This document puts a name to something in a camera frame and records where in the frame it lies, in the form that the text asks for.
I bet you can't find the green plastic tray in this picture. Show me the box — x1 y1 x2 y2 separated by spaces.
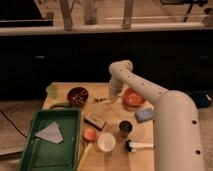
18 109 81 171

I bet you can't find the dark brown bowl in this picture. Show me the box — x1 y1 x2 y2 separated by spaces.
67 87 89 107

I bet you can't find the dark rectangular block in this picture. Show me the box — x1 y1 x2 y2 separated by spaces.
84 115 106 130

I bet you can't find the orange-headed yellow spatula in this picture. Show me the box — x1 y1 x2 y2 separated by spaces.
77 128 96 171

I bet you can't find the green curved vegetable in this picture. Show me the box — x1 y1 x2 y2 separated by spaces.
49 103 72 109

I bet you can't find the grey folded cloth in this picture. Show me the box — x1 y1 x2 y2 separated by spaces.
35 122 63 144

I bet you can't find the metal fork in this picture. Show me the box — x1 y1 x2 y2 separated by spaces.
94 98 109 103

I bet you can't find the light green cup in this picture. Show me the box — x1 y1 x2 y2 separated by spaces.
46 84 59 99

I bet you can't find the blue sponge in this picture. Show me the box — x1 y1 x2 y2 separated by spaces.
135 108 153 123

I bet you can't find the white cup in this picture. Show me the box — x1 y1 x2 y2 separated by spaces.
97 132 116 153

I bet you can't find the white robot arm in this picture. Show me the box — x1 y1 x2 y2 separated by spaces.
109 60 205 171

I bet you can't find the white dish brush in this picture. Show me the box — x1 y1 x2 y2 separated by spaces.
125 140 154 152

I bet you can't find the orange bowl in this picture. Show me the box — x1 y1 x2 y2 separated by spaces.
122 88 145 107

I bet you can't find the small metal cup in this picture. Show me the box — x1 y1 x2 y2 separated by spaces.
119 120 133 138

